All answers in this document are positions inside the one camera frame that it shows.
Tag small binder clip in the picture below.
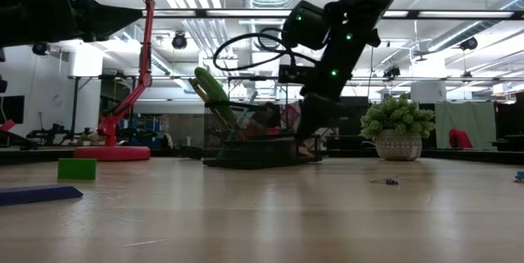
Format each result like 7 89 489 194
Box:
368 177 400 186

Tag potted green plant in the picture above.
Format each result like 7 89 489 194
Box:
359 93 436 162

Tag black wall screen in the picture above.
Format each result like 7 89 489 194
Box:
0 94 25 125

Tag green eraser block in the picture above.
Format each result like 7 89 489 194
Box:
56 157 97 181

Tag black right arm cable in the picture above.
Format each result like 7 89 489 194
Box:
212 27 320 71

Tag red desk lamp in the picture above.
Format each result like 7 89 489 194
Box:
72 0 167 162

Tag colourful patchwork panel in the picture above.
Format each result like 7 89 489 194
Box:
280 102 304 133

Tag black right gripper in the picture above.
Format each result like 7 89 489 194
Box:
295 90 349 143

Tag black monitor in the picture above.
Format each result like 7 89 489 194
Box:
339 96 369 136

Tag green handled scissors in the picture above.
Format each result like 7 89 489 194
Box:
192 66 238 133

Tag red chair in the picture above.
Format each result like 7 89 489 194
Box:
448 128 474 150

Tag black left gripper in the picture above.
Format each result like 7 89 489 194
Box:
0 0 143 50

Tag green fabric panel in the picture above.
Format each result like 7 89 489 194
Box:
434 101 497 150

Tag black ceiling spotlight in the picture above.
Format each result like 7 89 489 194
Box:
458 36 479 52
171 31 188 50
31 41 51 57

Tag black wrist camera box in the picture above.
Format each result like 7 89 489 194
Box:
278 64 318 86

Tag dark blue eraser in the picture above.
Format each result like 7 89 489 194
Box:
0 184 84 207

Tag person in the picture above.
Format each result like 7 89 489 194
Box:
261 102 283 129

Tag black mesh desk organizer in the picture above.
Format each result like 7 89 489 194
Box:
202 99 325 170

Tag black overhead frame bar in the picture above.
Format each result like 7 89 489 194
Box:
138 7 524 20

